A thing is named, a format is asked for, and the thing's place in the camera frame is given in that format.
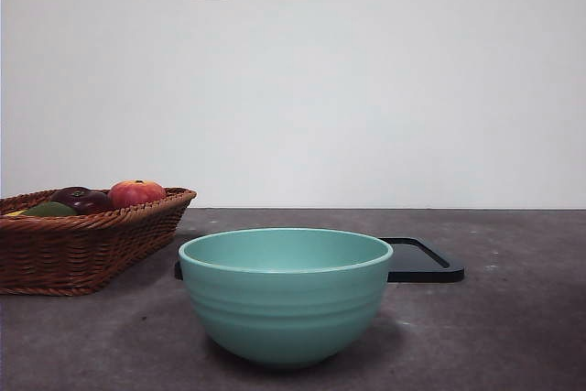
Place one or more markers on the brown wicker basket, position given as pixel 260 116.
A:
pixel 68 253

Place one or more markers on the dark rectangular tray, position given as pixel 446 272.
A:
pixel 421 267

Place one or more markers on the dark red apple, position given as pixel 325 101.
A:
pixel 84 201

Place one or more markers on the green avocado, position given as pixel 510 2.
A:
pixel 48 209

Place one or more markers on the yellow banana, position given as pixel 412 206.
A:
pixel 14 213

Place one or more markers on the teal ribbed bowl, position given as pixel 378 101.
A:
pixel 284 308

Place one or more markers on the red yellow apple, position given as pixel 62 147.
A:
pixel 137 195

